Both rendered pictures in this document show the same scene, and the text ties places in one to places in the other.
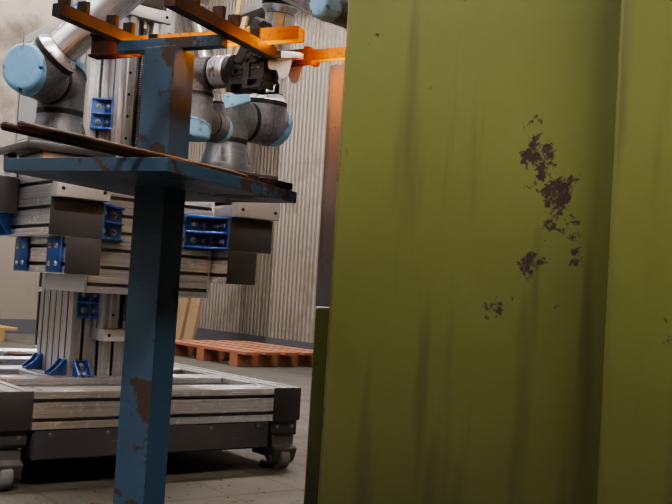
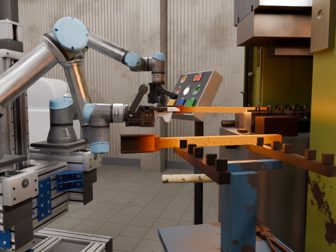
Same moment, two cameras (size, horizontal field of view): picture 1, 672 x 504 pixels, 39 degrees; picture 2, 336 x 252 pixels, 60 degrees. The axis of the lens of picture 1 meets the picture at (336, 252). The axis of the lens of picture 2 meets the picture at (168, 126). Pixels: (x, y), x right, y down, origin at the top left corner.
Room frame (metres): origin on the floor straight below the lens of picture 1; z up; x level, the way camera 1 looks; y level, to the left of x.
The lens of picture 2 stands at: (1.15, 0.81, 1.04)
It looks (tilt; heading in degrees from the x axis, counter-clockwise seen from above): 5 degrees down; 323
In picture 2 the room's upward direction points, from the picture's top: straight up
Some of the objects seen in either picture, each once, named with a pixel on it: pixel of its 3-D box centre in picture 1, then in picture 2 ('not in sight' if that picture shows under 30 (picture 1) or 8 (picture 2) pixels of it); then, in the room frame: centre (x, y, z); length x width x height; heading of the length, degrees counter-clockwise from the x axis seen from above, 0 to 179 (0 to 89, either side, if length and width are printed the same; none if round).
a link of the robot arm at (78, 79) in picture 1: (60, 84); not in sight; (2.41, 0.73, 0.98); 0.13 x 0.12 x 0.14; 169
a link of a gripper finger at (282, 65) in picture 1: (285, 65); (167, 114); (2.05, 0.13, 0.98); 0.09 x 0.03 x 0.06; 54
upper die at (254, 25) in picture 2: not in sight; (295, 30); (1.80, -0.33, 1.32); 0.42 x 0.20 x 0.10; 57
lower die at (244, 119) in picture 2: not in sight; (291, 119); (1.80, -0.33, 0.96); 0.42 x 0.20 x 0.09; 57
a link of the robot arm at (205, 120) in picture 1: (198, 118); (98, 138); (2.22, 0.34, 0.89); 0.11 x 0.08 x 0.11; 169
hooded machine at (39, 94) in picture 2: not in sight; (48, 125); (5.46, -0.33, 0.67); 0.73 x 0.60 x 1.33; 38
